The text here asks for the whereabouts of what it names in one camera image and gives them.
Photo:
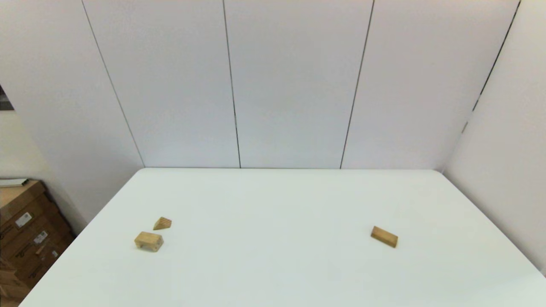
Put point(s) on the rectangular wooden building block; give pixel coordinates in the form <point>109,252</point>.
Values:
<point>384,236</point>

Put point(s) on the arched wooden building block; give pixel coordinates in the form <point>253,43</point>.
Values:
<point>147,239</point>

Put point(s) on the triangular wooden building block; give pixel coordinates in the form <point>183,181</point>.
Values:
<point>162,224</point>

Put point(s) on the stacked cardboard boxes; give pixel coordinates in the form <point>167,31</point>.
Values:
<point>38,251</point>

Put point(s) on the plain brown cardboard box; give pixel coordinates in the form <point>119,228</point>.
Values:
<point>19,198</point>

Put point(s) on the flat white board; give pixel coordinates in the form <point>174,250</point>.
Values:
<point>13,182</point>

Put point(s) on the small brown cardboard box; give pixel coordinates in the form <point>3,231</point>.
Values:
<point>10,288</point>

